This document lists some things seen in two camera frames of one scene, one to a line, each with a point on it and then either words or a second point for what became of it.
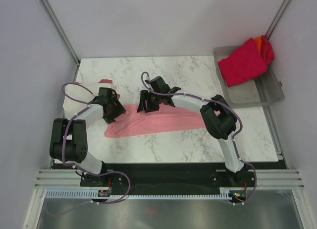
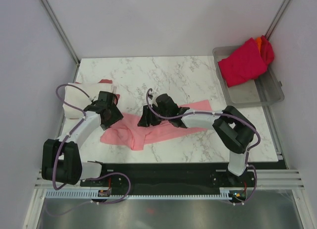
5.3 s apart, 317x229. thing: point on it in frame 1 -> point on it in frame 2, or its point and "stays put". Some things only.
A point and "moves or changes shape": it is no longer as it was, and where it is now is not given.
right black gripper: [144, 96] -> [146, 119]
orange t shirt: [259, 41] stays put
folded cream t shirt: [77, 96] stays put
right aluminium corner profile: [280, 14] stays put
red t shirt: [266, 50] stays put
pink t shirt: [165, 119] moves or changes shape
